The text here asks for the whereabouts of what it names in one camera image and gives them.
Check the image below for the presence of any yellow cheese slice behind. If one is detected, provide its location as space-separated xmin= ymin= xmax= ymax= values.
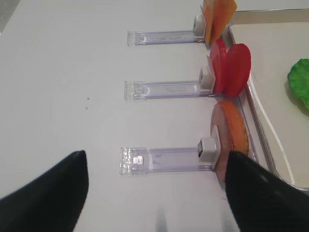
xmin=202 ymin=0 xmax=215 ymax=45

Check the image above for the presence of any clear holder rail with tomato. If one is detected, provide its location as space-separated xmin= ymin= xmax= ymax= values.
xmin=124 ymin=66 xmax=216 ymax=101

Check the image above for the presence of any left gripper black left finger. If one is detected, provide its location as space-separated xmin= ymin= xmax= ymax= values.
xmin=0 ymin=150 xmax=89 ymax=232

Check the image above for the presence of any orange bread bun slice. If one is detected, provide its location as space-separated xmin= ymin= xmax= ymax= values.
xmin=219 ymin=100 xmax=249 ymax=156

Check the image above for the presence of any rear red tomato slice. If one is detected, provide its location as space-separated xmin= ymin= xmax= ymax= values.
xmin=209 ymin=38 xmax=227 ymax=93

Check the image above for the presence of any clear holder rail with cheese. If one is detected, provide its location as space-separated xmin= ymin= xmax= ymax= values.
xmin=127 ymin=14 xmax=207 ymax=46

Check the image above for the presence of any clear holder rail with bun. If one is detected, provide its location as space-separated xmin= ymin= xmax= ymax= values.
xmin=120 ymin=138 xmax=221 ymax=175

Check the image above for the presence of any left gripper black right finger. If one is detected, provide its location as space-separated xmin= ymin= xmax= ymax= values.
xmin=225 ymin=151 xmax=309 ymax=232

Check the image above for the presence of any green lettuce leaf on tray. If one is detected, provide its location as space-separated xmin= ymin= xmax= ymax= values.
xmin=287 ymin=58 xmax=309 ymax=110

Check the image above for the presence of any metal tray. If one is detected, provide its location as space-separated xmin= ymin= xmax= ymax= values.
xmin=224 ymin=8 xmax=309 ymax=192

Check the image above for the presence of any orange cheese slice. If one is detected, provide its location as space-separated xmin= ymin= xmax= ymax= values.
xmin=210 ymin=0 xmax=237 ymax=43

